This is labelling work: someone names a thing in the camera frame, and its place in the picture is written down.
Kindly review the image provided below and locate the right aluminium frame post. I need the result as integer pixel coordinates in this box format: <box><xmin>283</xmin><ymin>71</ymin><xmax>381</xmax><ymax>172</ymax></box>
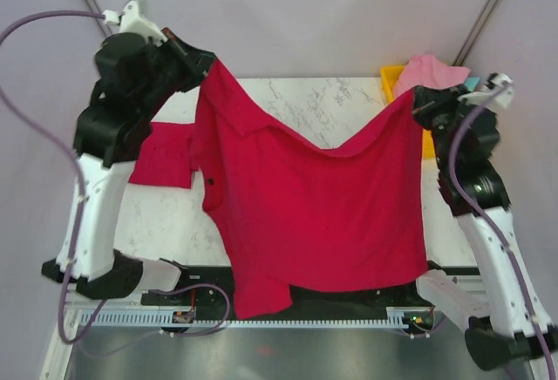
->
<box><xmin>453</xmin><ymin>0</ymin><xmax>502</xmax><ymax>66</ymax></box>

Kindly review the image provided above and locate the light blue t-shirt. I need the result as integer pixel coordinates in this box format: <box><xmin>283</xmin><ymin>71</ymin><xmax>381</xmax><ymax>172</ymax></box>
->
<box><xmin>464</xmin><ymin>77</ymin><xmax>480</xmax><ymax>92</ymax></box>

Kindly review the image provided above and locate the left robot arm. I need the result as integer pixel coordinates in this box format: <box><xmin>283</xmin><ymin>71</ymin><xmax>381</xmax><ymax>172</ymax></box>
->
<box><xmin>41</xmin><ymin>28</ymin><xmax>216</xmax><ymax>304</ymax></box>

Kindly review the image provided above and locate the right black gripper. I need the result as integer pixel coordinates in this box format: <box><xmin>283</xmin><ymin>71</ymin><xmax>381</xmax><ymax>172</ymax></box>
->
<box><xmin>412</xmin><ymin>84</ymin><xmax>478</xmax><ymax>171</ymax></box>

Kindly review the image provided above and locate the yellow plastic tray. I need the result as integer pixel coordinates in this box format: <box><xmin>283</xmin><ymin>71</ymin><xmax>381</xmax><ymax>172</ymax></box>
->
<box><xmin>380</xmin><ymin>64</ymin><xmax>435</xmax><ymax>159</ymax></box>

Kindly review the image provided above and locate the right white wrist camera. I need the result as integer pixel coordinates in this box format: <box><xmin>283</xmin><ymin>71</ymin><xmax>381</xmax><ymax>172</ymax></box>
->
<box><xmin>458</xmin><ymin>72</ymin><xmax>515</xmax><ymax>109</ymax></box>

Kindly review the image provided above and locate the red t-shirt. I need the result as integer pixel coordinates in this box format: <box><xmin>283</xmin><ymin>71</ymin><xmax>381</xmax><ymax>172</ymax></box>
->
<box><xmin>128</xmin><ymin>122</ymin><xmax>194</xmax><ymax>189</ymax></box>
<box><xmin>190</xmin><ymin>62</ymin><xmax>427</xmax><ymax>319</ymax></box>

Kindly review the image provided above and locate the white slotted cable duct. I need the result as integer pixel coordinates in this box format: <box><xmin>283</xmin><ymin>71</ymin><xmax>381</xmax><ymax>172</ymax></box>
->
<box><xmin>77</xmin><ymin>309</ymin><xmax>436</xmax><ymax>332</ymax></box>

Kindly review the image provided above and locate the pink t-shirt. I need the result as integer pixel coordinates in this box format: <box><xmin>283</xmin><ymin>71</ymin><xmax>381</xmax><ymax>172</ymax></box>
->
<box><xmin>393</xmin><ymin>54</ymin><xmax>471</xmax><ymax>98</ymax></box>

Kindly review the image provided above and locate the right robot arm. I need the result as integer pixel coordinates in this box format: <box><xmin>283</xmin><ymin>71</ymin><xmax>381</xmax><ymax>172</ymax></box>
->
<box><xmin>398</xmin><ymin>79</ymin><xmax>557</xmax><ymax>379</ymax></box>

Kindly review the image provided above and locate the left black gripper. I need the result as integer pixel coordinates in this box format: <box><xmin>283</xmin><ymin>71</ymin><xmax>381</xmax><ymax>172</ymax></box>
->
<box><xmin>134</xmin><ymin>27</ymin><xmax>214</xmax><ymax>120</ymax></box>

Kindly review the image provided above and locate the folded red t-shirt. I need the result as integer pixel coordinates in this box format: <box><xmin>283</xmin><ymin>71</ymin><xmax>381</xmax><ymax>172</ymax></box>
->
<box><xmin>128</xmin><ymin>122</ymin><xmax>194</xmax><ymax>189</ymax></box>

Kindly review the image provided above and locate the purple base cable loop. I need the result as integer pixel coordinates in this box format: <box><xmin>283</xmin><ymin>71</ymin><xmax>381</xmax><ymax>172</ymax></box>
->
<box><xmin>159</xmin><ymin>282</ymin><xmax>235</xmax><ymax>338</ymax></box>

